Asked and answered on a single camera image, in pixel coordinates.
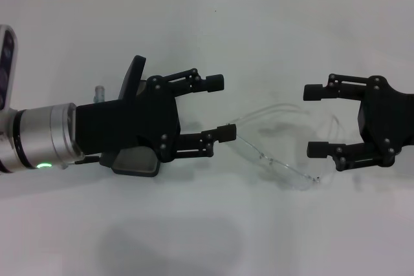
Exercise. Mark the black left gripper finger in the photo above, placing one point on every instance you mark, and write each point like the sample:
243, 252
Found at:
226, 133
213, 83

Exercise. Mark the clear white glasses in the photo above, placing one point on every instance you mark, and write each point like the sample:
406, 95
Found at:
292, 176

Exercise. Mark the black glasses case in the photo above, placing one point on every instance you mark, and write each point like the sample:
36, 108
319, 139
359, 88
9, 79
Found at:
134, 164

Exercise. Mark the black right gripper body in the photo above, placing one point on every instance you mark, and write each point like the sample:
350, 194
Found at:
388, 121

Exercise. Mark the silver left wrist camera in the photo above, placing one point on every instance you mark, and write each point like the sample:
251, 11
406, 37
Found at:
6, 62

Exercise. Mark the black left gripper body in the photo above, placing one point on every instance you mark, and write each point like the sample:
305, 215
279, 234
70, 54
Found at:
129, 124

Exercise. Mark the small silver plug connector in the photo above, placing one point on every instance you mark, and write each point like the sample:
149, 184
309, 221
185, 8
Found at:
99, 93

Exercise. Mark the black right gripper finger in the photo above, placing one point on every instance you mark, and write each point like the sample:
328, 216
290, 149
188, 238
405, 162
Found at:
315, 92
318, 150

